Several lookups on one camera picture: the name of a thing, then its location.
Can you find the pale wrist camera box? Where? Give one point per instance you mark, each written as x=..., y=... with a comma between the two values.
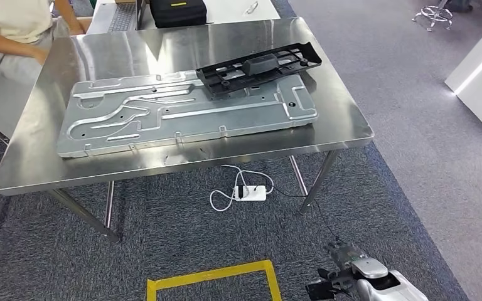
x=316, y=291

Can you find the black zip case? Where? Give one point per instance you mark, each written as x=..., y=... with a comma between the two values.
x=178, y=14

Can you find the stamped sheet metal panel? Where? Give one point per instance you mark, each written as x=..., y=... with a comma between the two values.
x=183, y=124

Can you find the stainless steel workbench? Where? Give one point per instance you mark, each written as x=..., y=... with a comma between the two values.
x=340, y=124

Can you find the black camera bracket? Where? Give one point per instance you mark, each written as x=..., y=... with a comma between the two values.
x=340, y=282

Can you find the black plastic panel part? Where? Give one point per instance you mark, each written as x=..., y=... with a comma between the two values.
x=262, y=64

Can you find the silver laptop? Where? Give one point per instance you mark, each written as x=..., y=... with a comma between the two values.
x=122, y=18

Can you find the brown cardboard box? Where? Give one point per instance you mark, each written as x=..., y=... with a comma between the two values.
x=124, y=1

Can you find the yellow floor tape square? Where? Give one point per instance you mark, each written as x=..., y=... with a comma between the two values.
x=207, y=275

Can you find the small shiny metal object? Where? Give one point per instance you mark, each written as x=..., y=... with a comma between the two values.
x=247, y=10

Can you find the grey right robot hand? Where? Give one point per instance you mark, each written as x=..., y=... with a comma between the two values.
x=345, y=254

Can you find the chrome base stool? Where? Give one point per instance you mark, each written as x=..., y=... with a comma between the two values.
x=434, y=12

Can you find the white power strip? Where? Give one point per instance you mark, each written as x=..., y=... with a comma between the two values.
x=253, y=194

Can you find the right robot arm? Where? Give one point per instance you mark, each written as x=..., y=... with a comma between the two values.
x=382, y=286

